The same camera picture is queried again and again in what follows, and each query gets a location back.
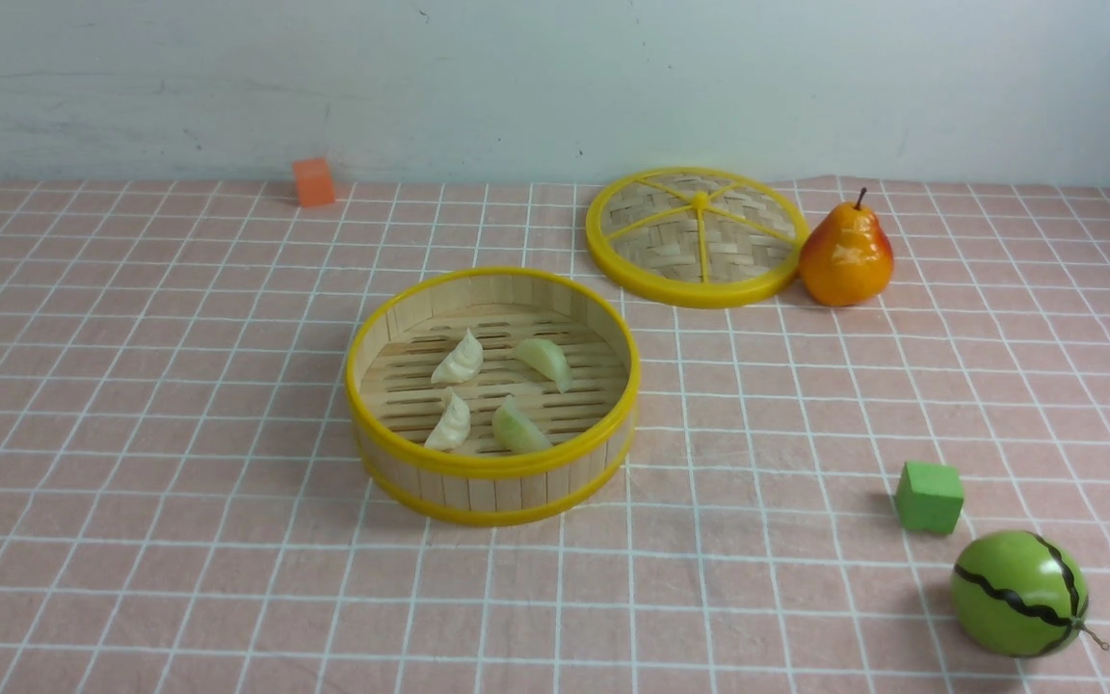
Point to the green dumpling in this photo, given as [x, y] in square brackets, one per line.
[548, 358]
[513, 429]

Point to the white dumpling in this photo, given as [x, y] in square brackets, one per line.
[454, 424]
[461, 364]

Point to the bamboo steamer tray yellow rim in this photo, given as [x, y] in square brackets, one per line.
[394, 405]

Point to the bamboo steamer lid yellow rim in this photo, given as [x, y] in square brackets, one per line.
[697, 238]

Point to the orange foam cube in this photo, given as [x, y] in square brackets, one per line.
[314, 182]

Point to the orange yellow toy pear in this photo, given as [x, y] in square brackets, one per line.
[847, 259]

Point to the green foam cube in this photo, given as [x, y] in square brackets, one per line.
[929, 497]

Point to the pink checkered tablecloth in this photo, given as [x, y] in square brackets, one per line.
[182, 509]

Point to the green toy watermelon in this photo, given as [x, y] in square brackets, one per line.
[1020, 595]

